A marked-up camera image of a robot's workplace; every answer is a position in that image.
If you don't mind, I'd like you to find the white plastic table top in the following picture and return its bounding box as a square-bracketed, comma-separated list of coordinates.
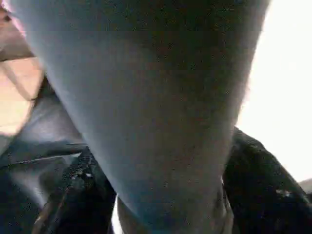
[234, 0, 312, 187]

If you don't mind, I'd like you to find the brown woven fabric item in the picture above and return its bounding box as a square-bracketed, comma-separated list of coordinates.
[0, 12, 37, 62]

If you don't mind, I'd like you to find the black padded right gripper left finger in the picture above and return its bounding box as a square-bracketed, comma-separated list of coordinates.
[31, 146, 118, 234]

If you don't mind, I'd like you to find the white plastic table leg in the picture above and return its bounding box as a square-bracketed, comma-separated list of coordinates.
[9, 0, 273, 234]

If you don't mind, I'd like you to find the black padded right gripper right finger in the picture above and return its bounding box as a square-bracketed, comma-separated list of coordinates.
[222, 126, 312, 234]

